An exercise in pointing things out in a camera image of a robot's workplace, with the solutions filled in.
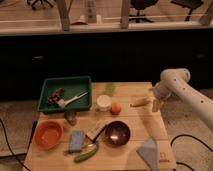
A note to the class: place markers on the orange fruit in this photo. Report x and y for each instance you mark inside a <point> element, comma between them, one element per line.
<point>116,109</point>

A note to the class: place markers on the office chair centre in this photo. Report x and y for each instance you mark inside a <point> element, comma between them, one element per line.
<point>141,5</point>

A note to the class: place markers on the black handled spatula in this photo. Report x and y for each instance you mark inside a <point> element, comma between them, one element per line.
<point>95,130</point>

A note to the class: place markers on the white round container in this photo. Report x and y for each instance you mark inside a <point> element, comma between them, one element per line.
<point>104,102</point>

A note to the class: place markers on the orange bowl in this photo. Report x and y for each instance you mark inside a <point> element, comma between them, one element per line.
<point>48,135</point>

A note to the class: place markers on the metal spoon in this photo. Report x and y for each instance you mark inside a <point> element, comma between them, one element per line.
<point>80,149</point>

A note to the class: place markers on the blue sponge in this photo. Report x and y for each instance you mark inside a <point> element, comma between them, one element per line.
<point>77,138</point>

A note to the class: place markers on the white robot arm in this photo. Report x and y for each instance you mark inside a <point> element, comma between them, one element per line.
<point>176,81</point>

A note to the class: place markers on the small metal cup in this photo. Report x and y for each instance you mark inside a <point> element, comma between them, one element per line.
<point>70,117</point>

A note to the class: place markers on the white brush in tray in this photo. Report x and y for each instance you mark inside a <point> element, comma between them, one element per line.
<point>63,103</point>

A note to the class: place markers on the office chair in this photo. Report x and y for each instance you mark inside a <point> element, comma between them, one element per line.
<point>190,4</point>
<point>141,5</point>
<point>33,3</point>

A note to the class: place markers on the brown grape bunch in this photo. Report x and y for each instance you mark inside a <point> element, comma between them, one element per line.
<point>55,96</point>

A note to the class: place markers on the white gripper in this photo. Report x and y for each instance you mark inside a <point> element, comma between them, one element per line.
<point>161,93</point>

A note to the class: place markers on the green plastic tray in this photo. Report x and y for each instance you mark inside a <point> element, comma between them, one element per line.
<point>72,86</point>

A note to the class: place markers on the office chair left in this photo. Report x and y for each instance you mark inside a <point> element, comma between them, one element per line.
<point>33,3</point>

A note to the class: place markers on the green cucumber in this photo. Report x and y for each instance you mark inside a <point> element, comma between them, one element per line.
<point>84,156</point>

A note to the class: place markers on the office chair right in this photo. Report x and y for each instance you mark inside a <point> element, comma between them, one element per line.
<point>190,4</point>

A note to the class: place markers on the yellow banana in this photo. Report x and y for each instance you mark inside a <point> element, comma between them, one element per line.
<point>140,102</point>

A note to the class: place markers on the grey cloth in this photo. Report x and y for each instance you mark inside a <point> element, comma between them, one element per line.
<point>148,152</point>

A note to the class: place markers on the purple bowl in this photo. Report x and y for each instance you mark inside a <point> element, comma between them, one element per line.
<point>117,133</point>

